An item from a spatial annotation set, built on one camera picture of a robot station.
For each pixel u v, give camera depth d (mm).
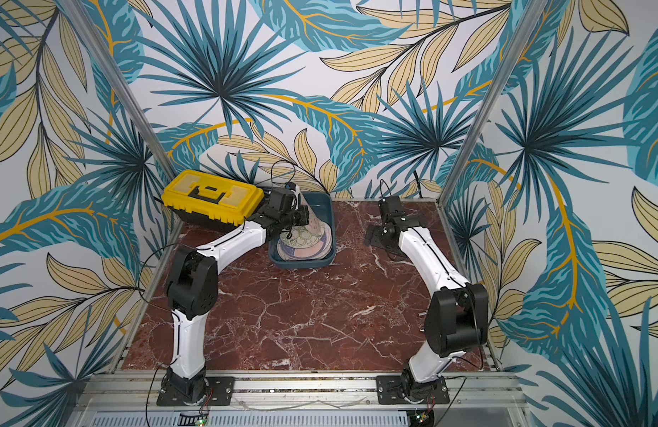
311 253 1001
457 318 445
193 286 532
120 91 821
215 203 950
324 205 1167
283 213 764
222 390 733
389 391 732
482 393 759
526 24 703
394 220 616
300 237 1027
